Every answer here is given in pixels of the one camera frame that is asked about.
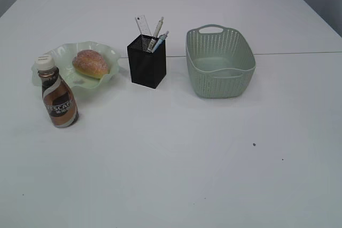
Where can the black mesh pen holder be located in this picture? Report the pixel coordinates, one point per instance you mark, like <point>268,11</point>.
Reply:
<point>146,68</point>

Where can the clear plastic ruler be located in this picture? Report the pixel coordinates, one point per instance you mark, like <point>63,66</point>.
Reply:
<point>143,25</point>

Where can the green plastic woven basket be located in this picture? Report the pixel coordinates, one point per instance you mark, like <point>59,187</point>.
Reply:
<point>220,61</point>

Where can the blue grey grip pen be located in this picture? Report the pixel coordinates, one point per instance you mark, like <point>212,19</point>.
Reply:
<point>160,40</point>

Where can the golden bread roll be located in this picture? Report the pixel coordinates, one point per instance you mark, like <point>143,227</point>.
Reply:
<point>90,63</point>

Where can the cream grip pen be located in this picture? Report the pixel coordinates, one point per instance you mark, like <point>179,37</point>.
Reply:
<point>155,35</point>

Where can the brown Nescafe coffee bottle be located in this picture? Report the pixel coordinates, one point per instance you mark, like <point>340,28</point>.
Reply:
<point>57,96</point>

